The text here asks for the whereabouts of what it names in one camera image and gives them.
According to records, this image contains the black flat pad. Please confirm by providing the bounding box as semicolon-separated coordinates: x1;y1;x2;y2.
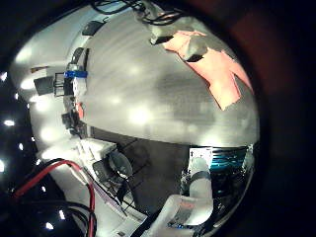
81;20;107;37

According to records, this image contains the white marker tag board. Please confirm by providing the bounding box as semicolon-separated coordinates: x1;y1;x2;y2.
187;146;214;174

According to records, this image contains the black flat device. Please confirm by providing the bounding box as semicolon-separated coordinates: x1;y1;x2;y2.
69;46;86;65

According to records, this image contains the electronics rack with teal lights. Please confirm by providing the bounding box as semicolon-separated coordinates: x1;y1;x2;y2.
209;146;255;198

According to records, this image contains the blue box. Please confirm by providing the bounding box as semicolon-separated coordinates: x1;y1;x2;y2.
63;70;89;79

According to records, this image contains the small red object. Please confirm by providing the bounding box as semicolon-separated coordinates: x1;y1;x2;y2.
75;102;85;120

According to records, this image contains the black office chair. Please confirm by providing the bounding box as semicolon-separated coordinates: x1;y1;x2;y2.
93;149;134;198

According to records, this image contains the white box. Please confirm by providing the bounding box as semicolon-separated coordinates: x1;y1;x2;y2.
77;137;118;162

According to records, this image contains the small black equipment box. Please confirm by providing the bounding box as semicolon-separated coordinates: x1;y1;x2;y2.
61;112;78;131

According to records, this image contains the black monitor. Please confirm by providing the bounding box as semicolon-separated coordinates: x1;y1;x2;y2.
34;76;55;97

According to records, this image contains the looped black cable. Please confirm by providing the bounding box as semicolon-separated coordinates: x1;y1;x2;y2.
90;0;140;16

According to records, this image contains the black metal frame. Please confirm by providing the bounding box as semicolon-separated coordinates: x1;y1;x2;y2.
53;72;74;98

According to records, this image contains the red cable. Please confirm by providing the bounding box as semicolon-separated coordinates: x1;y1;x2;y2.
13;159;97;237

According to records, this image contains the thick black cable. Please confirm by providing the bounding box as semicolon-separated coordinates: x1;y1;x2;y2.
0;199;99;237

